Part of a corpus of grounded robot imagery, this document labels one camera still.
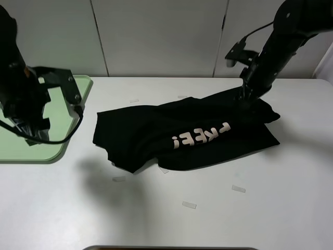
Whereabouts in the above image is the light green plastic tray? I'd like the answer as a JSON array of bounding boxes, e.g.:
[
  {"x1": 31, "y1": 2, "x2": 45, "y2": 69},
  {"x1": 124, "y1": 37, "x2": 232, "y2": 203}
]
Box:
[{"x1": 1, "y1": 88, "x2": 77, "y2": 164}]

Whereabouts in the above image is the black short sleeve t-shirt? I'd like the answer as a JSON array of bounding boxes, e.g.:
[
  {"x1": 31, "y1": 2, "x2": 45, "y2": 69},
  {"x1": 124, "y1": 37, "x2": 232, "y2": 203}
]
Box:
[{"x1": 93, "y1": 88, "x2": 280, "y2": 173}]

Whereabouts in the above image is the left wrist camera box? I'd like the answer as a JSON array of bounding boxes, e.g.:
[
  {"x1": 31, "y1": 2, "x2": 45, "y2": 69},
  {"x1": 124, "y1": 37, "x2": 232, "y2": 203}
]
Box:
[{"x1": 34, "y1": 67, "x2": 84, "y2": 119}]

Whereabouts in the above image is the black camera cable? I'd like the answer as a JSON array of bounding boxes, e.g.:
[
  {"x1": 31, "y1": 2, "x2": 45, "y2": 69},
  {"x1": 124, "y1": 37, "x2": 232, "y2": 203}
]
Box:
[
  {"x1": 243, "y1": 22, "x2": 274, "y2": 44},
  {"x1": 0, "y1": 105, "x2": 84, "y2": 144}
]

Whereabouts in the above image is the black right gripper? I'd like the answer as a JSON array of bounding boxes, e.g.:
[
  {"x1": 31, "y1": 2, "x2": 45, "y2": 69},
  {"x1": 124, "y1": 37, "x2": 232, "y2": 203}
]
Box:
[{"x1": 235, "y1": 77, "x2": 272, "y2": 111}]

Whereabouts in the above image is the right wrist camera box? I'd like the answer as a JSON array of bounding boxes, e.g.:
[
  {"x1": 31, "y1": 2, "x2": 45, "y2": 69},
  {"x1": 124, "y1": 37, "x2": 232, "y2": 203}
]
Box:
[{"x1": 225, "y1": 41, "x2": 255, "y2": 68}]

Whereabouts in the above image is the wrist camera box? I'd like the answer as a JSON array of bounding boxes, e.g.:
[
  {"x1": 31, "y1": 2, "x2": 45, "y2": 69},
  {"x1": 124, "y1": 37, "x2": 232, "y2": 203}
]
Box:
[
  {"x1": 34, "y1": 67, "x2": 84, "y2": 119},
  {"x1": 225, "y1": 41, "x2": 255, "y2": 68}
]

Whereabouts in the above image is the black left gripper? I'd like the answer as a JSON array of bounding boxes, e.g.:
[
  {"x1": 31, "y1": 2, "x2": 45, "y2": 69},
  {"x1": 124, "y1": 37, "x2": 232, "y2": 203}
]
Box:
[{"x1": 2, "y1": 66, "x2": 52, "y2": 142}]

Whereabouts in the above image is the black right camera cable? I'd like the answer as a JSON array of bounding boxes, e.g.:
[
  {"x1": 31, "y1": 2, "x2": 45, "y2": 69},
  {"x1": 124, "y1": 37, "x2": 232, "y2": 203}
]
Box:
[{"x1": 243, "y1": 22, "x2": 274, "y2": 44}]

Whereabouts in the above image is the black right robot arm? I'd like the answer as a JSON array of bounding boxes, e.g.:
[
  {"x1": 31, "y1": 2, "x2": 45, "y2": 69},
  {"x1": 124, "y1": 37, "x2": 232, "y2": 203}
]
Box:
[{"x1": 225, "y1": 1, "x2": 332, "y2": 109}]

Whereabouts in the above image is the black left camera cable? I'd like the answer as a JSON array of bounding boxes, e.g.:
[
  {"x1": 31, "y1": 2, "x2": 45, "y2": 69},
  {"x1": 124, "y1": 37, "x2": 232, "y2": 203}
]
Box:
[{"x1": 0, "y1": 105, "x2": 84, "y2": 144}]

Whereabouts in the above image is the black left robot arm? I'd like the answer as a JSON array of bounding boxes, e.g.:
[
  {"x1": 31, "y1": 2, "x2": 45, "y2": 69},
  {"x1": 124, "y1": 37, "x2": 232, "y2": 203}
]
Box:
[{"x1": 1, "y1": 7, "x2": 50, "y2": 145}]

